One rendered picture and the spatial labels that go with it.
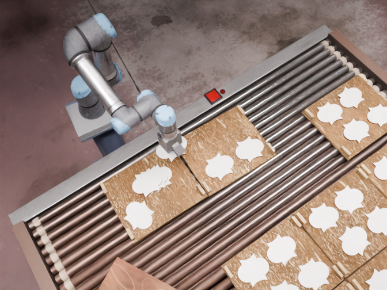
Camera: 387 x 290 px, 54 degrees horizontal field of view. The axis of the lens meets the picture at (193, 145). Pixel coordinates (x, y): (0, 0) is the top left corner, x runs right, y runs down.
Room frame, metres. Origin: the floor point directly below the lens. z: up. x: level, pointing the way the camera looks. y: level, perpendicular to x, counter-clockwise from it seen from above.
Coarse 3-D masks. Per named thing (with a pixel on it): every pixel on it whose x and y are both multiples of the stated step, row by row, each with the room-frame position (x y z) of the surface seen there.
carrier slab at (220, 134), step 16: (208, 128) 0.97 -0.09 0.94; (224, 128) 0.97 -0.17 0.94; (240, 128) 0.96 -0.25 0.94; (192, 144) 0.89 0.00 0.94; (208, 144) 0.88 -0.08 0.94; (224, 144) 0.87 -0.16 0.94; (192, 160) 0.80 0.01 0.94; (240, 160) 0.78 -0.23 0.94; (256, 160) 0.77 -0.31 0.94; (240, 176) 0.69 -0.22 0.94
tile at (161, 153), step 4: (184, 140) 0.81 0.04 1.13; (184, 144) 0.79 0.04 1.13; (160, 148) 0.78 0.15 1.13; (184, 148) 0.77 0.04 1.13; (156, 152) 0.76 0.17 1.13; (160, 152) 0.76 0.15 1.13; (164, 152) 0.76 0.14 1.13; (172, 152) 0.76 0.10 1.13; (184, 152) 0.75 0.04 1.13; (160, 156) 0.74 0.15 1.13; (164, 156) 0.74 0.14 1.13; (168, 156) 0.74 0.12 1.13; (172, 156) 0.74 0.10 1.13; (176, 156) 0.74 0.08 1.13; (172, 160) 0.72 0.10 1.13
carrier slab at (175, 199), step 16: (144, 160) 0.82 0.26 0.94; (160, 160) 0.81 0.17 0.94; (176, 160) 0.81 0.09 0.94; (128, 176) 0.74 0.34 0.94; (176, 176) 0.72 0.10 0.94; (192, 176) 0.71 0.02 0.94; (112, 192) 0.66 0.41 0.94; (128, 192) 0.65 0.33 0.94; (160, 192) 0.64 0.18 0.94; (176, 192) 0.63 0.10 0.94; (192, 192) 0.63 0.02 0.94; (160, 208) 0.56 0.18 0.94; (176, 208) 0.55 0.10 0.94; (128, 224) 0.49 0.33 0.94; (160, 224) 0.48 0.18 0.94
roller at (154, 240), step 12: (312, 132) 0.91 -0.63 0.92; (288, 144) 0.85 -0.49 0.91; (300, 144) 0.85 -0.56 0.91; (276, 156) 0.79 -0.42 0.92; (264, 168) 0.73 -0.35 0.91; (240, 180) 0.68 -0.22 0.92; (228, 192) 0.62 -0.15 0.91; (204, 204) 0.57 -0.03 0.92; (192, 216) 0.51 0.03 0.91; (168, 228) 0.46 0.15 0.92; (156, 240) 0.41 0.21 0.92; (132, 252) 0.36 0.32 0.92; (144, 252) 0.37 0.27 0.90; (96, 276) 0.27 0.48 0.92; (84, 288) 0.22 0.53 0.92
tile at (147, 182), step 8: (136, 176) 0.72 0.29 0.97; (144, 176) 0.72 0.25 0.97; (152, 176) 0.71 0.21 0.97; (160, 176) 0.71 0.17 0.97; (136, 184) 0.68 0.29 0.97; (144, 184) 0.68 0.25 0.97; (152, 184) 0.67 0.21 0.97; (160, 184) 0.67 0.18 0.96; (136, 192) 0.64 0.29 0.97; (144, 192) 0.63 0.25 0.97
